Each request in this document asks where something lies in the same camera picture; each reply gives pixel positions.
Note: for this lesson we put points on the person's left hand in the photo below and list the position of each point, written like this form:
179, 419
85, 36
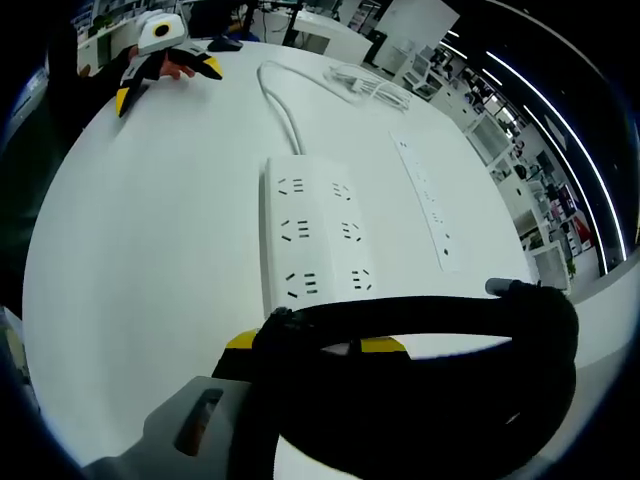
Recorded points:
180, 70

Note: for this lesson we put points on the white power strip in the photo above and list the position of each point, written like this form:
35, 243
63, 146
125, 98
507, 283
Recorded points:
317, 235

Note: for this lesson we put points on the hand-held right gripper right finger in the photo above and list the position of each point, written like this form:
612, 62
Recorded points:
382, 346

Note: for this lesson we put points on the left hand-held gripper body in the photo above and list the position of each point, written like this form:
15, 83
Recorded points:
160, 32

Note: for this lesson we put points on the flat white desk socket panel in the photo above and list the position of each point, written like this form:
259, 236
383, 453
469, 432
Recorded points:
430, 205

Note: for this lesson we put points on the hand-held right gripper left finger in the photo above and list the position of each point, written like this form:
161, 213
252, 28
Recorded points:
210, 425

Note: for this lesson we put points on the black computer mouse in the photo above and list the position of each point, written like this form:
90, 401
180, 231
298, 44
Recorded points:
225, 44

